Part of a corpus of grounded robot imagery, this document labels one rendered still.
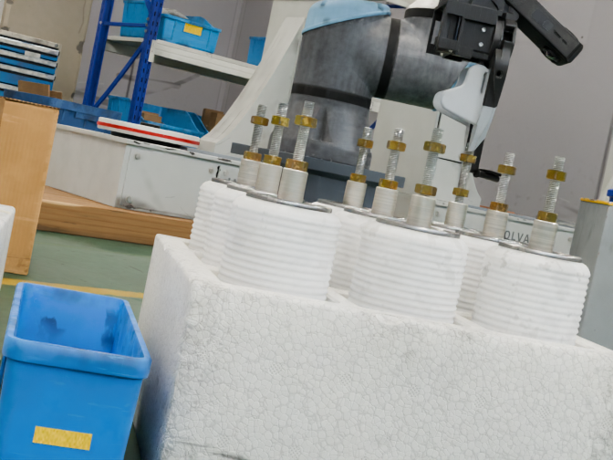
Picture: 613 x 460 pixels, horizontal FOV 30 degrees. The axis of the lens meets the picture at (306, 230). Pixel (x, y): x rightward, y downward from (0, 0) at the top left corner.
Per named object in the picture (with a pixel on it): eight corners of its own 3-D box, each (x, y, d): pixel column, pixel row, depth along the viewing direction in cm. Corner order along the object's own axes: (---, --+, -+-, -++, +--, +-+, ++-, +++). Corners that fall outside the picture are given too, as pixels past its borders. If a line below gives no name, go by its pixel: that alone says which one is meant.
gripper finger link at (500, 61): (473, 107, 126) (489, 29, 126) (489, 110, 126) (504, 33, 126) (483, 103, 121) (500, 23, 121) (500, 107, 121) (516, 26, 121)
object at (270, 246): (275, 431, 93) (320, 213, 92) (172, 400, 96) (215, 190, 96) (316, 415, 102) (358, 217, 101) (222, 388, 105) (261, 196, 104)
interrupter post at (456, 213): (442, 229, 128) (449, 200, 128) (463, 234, 127) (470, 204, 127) (440, 229, 126) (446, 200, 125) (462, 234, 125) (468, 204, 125)
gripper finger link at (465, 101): (428, 142, 125) (445, 59, 125) (480, 153, 126) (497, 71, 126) (434, 141, 122) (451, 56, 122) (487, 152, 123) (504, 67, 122)
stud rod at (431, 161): (423, 213, 100) (441, 128, 100) (413, 211, 101) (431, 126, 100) (428, 214, 101) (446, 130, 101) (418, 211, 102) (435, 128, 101)
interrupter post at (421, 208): (415, 233, 99) (423, 195, 99) (398, 228, 101) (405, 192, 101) (435, 236, 101) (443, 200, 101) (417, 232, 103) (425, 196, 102)
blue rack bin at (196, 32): (114, 36, 641) (121, -1, 639) (171, 51, 665) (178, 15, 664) (160, 40, 602) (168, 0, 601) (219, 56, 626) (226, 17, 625)
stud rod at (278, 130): (261, 179, 110) (276, 101, 109) (266, 180, 110) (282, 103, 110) (269, 181, 109) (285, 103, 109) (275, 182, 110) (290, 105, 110)
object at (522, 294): (545, 471, 99) (589, 266, 98) (437, 443, 101) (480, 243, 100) (554, 452, 108) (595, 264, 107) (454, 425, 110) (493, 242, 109)
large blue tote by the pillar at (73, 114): (-13, 161, 571) (2, 88, 569) (59, 172, 599) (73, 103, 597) (36, 175, 535) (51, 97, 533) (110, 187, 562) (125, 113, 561)
